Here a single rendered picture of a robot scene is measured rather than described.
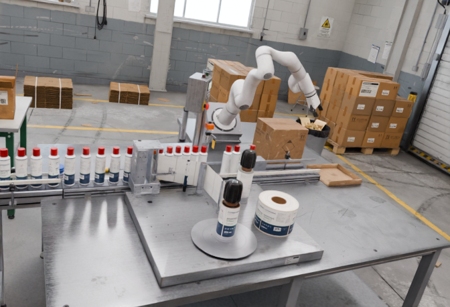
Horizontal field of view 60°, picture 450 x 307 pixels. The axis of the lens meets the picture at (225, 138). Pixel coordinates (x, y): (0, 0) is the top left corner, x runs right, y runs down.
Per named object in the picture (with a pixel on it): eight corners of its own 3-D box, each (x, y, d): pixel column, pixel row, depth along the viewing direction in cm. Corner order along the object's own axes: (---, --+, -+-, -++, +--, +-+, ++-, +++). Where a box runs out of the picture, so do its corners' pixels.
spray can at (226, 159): (221, 178, 240) (227, 147, 233) (217, 174, 244) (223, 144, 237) (229, 177, 242) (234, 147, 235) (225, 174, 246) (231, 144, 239)
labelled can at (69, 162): (63, 187, 200) (65, 150, 193) (63, 181, 204) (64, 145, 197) (75, 186, 202) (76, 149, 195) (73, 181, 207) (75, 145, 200)
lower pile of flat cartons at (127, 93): (108, 102, 633) (109, 89, 626) (108, 93, 681) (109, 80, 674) (148, 105, 652) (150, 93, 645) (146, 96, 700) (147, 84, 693)
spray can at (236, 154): (230, 177, 243) (236, 147, 236) (226, 173, 247) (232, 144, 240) (237, 177, 245) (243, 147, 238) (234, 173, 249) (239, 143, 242)
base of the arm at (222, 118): (212, 127, 309) (220, 115, 294) (213, 106, 318) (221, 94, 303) (234, 132, 314) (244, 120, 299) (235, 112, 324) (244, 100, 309)
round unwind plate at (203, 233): (205, 265, 162) (206, 263, 161) (181, 223, 187) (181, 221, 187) (268, 255, 175) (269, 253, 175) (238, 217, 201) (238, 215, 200)
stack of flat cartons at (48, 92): (23, 107, 546) (23, 84, 535) (25, 96, 591) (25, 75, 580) (73, 109, 572) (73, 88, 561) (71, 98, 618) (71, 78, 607)
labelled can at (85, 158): (80, 186, 203) (81, 149, 196) (78, 181, 208) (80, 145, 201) (90, 186, 206) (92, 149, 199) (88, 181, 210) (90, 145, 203)
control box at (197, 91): (184, 110, 220) (188, 77, 213) (191, 103, 236) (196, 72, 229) (201, 114, 219) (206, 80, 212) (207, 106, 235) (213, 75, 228)
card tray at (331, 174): (328, 186, 268) (329, 181, 266) (305, 169, 289) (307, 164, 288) (360, 183, 281) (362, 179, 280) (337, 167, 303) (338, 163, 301)
